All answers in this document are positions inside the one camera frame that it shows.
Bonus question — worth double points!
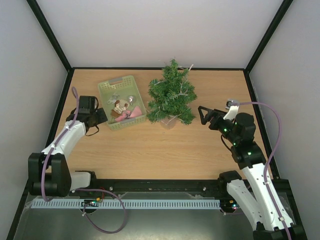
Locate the green plastic basket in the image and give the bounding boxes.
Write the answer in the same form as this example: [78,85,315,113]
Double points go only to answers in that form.
[98,75,147,131]

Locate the silver ball ornament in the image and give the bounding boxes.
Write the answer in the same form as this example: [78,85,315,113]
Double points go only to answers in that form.
[127,95,137,104]

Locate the small green christmas tree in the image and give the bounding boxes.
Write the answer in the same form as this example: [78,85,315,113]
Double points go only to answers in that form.
[147,58,198,125]

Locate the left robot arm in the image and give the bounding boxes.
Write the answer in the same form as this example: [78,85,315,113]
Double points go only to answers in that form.
[27,95,108,201]

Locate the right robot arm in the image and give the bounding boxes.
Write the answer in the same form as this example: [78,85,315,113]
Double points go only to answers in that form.
[198,104,307,240]

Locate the brown gingerbread ornament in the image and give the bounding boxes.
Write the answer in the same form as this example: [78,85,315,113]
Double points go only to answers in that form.
[111,99,130,118]

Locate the pink ornaments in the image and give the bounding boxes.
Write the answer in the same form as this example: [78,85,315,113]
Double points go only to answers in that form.
[115,106,143,123]

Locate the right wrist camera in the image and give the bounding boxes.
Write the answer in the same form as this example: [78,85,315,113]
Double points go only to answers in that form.
[223,98,240,121]

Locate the purple loop cable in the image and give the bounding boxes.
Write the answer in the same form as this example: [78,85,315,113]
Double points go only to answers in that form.
[81,191,128,235]

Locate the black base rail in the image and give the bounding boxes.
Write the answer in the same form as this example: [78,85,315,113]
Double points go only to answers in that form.
[67,177,291,198]

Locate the white slotted cable duct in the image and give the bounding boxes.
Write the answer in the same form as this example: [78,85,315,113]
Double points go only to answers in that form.
[31,198,221,210]

